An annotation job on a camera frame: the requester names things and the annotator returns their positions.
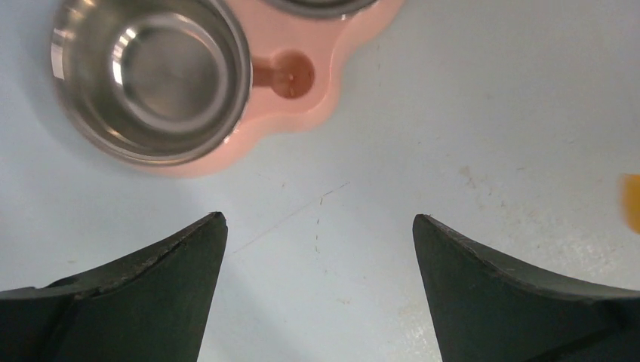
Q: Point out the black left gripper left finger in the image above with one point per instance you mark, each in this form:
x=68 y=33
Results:
x=150 y=305

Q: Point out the steel bowl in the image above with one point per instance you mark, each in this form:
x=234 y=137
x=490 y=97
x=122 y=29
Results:
x=322 y=9
x=151 y=83

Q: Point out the right steel bowl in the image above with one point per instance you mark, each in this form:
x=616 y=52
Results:
x=322 y=9

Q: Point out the pink double pet feeder base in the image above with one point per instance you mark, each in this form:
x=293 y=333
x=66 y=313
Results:
x=298 y=67

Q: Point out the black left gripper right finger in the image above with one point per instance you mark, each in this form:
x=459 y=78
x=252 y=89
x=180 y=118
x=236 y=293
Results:
x=486 y=305

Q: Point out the yellow plastic food scoop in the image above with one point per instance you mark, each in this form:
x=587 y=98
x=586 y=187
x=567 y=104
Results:
x=629 y=200

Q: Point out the left steel bowl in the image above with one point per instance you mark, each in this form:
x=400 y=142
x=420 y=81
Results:
x=151 y=83

